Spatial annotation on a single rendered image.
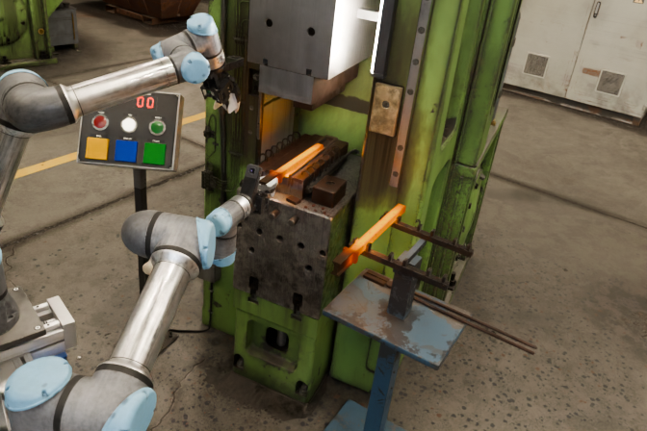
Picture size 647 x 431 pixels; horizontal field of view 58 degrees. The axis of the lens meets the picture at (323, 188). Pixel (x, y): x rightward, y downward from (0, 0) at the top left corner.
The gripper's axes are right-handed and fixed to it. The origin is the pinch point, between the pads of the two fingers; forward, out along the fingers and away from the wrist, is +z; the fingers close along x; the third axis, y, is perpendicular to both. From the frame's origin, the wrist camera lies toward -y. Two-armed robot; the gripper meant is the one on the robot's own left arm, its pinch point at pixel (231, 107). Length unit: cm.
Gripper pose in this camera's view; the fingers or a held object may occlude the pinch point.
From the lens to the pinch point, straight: 191.2
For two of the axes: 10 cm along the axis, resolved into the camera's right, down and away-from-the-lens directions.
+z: 1.0, 6.1, 7.9
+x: 9.1, 2.7, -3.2
